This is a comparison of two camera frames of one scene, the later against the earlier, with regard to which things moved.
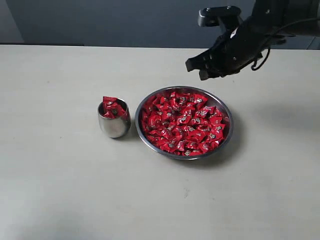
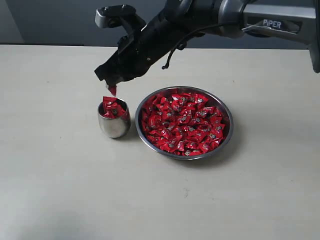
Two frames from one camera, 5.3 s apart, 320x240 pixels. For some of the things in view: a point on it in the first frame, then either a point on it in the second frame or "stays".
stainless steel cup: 115,128 stays
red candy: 110,103 stays
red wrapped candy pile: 183,122 stays
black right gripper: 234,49 -> 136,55
